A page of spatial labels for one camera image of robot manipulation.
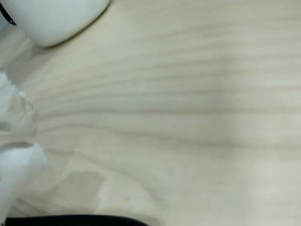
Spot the thick black cable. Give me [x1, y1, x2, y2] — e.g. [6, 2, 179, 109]
[4, 214, 151, 226]

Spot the white mug with black handle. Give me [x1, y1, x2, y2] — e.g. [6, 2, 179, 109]
[0, 0, 111, 49]

